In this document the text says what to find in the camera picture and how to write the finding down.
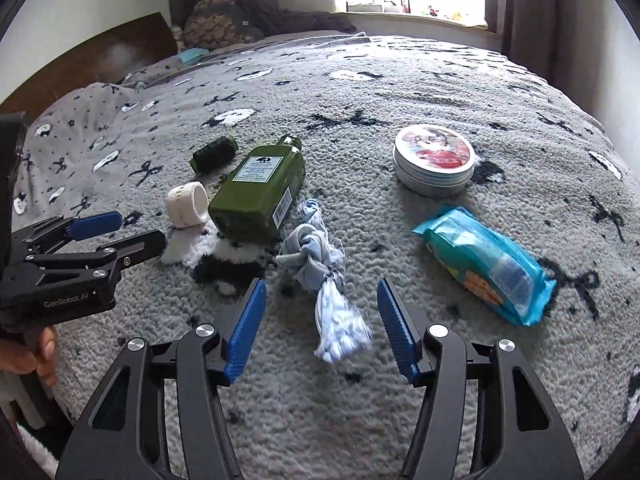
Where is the small black bottle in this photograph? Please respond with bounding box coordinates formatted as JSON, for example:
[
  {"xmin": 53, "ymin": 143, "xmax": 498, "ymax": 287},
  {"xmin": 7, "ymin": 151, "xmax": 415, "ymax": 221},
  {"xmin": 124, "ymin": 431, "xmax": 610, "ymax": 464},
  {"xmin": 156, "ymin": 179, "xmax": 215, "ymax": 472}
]
[{"xmin": 189, "ymin": 135, "xmax": 237, "ymax": 175}]

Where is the dark wooden headboard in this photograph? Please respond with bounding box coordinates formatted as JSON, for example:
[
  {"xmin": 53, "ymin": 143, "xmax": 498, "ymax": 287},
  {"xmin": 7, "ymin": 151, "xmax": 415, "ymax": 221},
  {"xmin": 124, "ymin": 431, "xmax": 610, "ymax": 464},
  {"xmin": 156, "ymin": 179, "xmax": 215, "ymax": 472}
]
[{"xmin": 0, "ymin": 11, "xmax": 178, "ymax": 111}]

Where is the green glass bottle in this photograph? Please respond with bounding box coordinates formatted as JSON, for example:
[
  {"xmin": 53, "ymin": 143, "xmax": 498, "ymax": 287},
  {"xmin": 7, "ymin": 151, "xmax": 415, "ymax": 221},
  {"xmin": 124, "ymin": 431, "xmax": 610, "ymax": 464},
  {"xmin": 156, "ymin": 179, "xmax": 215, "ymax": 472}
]
[{"xmin": 207, "ymin": 133, "xmax": 307, "ymax": 241}]

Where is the white tape roll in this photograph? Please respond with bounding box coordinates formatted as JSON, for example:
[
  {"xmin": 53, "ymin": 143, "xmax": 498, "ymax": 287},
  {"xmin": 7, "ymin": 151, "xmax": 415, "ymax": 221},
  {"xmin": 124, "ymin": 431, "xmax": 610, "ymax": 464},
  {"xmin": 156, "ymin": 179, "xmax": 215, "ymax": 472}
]
[{"xmin": 166, "ymin": 182, "xmax": 209, "ymax": 228}]

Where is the person's left hand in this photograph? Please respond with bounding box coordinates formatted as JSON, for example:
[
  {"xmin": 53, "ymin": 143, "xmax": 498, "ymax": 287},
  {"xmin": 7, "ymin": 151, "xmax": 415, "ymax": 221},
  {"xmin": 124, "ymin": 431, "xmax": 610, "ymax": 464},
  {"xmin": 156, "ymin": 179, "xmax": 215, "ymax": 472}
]
[{"xmin": 0, "ymin": 326, "xmax": 58, "ymax": 387}]

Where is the dark brown cloth pile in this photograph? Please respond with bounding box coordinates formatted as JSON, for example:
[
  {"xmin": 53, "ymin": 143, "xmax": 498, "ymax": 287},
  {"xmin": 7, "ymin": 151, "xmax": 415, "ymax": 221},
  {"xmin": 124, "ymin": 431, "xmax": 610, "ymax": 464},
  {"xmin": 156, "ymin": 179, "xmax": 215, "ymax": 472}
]
[{"xmin": 265, "ymin": 9, "xmax": 357, "ymax": 37}]

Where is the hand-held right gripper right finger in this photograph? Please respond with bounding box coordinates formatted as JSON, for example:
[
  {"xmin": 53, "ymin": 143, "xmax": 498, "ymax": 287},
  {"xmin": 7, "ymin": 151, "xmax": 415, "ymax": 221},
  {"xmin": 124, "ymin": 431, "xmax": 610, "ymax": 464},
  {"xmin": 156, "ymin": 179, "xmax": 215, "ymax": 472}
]
[{"xmin": 376, "ymin": 277, "xmax": 586, "ymax": 480}]

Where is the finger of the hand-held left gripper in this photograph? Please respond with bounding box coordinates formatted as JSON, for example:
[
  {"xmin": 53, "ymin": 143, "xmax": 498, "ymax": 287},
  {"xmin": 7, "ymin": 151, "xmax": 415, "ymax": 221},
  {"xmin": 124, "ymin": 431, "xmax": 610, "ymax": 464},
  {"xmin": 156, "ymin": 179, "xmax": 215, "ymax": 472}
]
[
  {"xmin": 12, "ymin": 211, "xmax": 122, "ymax": 256},
  {"xmin": 25, "ymin": 230, "xmax": 167, "ymax": 281}
]

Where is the patterned brown cushion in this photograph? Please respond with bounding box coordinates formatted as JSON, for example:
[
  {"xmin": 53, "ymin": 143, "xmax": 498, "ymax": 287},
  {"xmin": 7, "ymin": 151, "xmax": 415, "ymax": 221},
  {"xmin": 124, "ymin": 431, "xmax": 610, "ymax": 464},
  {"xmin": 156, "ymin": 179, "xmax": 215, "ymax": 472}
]
[{"xmin": 181, "ymin": 0, "xmax": 263, "ymax": 51}]

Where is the round metal tin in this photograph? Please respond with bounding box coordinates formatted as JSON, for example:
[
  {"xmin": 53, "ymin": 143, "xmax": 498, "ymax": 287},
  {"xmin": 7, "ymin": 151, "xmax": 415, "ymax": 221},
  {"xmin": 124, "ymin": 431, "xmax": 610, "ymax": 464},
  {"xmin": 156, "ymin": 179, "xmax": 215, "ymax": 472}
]
[{"xmin": 393, "ymin": 124, "xmax": 475, "ymax": 197}]

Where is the knotted blue white cloth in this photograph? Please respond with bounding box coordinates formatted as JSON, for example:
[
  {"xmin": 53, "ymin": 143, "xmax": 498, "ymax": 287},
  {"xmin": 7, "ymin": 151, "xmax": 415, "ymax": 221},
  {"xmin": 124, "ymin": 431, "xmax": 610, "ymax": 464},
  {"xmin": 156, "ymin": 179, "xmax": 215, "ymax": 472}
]
[{"xmin": 276, "ymin": 199, "xmax": 373, "ymax": 363}]

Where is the blue wet wipes packet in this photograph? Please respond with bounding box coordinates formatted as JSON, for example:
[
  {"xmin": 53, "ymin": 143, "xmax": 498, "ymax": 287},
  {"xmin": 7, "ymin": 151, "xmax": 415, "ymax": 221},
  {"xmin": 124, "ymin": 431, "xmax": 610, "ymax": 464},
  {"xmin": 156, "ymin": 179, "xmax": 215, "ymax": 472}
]
[{"xmin": 411, "ymin": 205, "xmax": 557, "ymax": 327}]

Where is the grey cat print blanket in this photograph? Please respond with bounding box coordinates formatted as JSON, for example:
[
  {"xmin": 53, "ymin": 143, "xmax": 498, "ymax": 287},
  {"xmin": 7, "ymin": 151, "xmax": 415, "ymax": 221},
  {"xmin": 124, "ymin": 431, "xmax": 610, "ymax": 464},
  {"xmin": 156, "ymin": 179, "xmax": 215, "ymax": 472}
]
[{"xmin": 10, "ymin": 35, "xmax": 640, "ymax": 480}]

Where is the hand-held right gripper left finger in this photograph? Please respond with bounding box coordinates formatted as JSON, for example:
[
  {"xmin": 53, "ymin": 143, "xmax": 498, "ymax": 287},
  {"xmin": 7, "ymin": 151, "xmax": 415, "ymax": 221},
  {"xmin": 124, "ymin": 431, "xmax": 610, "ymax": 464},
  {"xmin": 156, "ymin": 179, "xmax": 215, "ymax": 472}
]
[{"xmin": 55, "ymin": 277, "xmax": 268, "ymax": 480}]

